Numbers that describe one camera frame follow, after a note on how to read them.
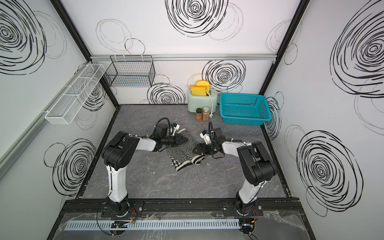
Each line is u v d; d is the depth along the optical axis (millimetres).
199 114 1051
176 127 929
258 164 483
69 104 740
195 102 1071
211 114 1090
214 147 744
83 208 753
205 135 867
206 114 1049
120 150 550
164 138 842
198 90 1041
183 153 907
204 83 1051
